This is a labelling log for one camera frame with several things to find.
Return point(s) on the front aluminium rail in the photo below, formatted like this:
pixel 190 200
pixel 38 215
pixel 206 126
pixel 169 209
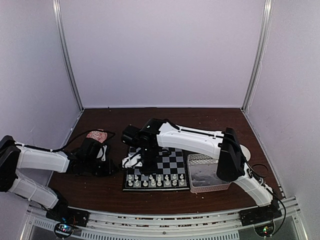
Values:
pixel 219 225

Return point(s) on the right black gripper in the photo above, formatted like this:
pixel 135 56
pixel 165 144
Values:
pixel 151 169

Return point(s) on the eleventh white chess piece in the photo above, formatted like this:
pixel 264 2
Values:
pixel 152 183

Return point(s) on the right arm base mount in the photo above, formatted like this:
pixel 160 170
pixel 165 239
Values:
pixel 262 219

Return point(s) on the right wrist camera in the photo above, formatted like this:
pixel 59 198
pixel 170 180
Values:
pixel 132 161

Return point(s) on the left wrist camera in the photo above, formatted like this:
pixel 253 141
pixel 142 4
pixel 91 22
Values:
pixel 103 154

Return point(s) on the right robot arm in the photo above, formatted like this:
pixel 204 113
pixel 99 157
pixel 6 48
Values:
pixel 222 146

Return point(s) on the left aluminium frame post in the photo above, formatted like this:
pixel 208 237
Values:
pixel 65 53

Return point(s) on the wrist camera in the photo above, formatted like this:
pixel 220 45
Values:
pixel 132 161
pixel 103 154

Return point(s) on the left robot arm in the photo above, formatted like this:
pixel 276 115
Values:
pixel 92 157

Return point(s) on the white ceramic bowl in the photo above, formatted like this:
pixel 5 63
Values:
pixel 246 152

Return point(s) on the black white chessboard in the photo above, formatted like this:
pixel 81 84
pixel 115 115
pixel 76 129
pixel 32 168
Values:
pixel 171 161

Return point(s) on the pink plastic basket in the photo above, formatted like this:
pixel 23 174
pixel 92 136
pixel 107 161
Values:
pixel 202 171

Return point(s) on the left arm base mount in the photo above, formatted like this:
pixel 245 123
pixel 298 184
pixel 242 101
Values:
pixel 68 219

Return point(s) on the aluminium frame post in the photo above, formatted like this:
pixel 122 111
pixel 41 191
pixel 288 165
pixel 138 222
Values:
pixel 65 53
pixel 261 46

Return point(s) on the red patterned bowl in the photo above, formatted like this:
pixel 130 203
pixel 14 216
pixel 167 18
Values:
pixel 98 135

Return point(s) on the right aluminium frame post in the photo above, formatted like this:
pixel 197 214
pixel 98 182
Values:
pixel 261 46

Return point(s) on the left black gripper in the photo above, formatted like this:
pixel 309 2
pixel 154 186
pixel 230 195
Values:
pixel 108 171

